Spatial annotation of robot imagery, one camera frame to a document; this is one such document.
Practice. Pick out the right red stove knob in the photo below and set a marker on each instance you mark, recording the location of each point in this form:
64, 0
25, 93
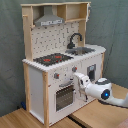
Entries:
74, 69

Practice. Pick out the wooden toy kitchen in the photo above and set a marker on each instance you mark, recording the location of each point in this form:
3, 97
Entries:
46, 40

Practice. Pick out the white oven door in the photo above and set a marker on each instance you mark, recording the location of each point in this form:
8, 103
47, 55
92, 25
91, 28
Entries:
62, 101

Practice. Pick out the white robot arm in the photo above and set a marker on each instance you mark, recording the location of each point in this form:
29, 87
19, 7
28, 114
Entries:
101, 90

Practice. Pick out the black toy stovetop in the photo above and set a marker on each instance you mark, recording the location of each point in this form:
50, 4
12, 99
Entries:
52, 59

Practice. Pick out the grey toy sink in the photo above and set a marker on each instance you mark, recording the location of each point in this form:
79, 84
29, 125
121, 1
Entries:
79, 51

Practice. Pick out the grey ice dispenser panel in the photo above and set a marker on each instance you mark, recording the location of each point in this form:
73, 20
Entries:
91, 72

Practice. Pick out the grey range hood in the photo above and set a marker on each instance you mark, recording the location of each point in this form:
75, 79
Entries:
48, 18

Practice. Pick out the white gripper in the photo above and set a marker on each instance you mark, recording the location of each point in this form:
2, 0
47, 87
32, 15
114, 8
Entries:
80, 83

